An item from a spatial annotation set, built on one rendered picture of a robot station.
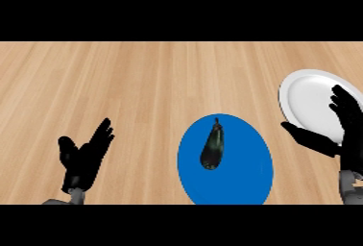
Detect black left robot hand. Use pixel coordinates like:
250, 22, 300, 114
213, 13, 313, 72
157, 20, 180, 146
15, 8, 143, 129
56, 117, 117, 194

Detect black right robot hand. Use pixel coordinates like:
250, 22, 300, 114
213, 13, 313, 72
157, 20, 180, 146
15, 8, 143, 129
279, 84, 363, 176

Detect white plate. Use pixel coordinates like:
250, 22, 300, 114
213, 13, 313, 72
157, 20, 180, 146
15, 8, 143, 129
278, 68, 363, 146

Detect dark purple eggplant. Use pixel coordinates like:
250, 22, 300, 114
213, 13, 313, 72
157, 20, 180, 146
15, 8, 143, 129
199, 117, 226, 171

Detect blue plate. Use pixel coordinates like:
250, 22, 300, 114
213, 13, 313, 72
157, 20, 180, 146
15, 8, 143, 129
176, 112, 275, 206

